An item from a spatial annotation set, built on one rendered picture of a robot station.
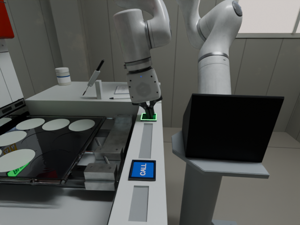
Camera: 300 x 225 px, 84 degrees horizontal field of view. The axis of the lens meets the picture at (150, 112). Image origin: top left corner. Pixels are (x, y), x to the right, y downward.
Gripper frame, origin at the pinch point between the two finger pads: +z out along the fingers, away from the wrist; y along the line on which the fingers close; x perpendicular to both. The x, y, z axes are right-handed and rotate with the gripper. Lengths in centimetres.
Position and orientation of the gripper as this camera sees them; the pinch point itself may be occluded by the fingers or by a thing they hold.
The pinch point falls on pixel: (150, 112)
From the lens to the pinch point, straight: 59.1
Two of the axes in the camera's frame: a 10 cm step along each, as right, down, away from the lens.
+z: 2.1, 8.9, 4.0
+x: 0.4, -4.1, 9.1
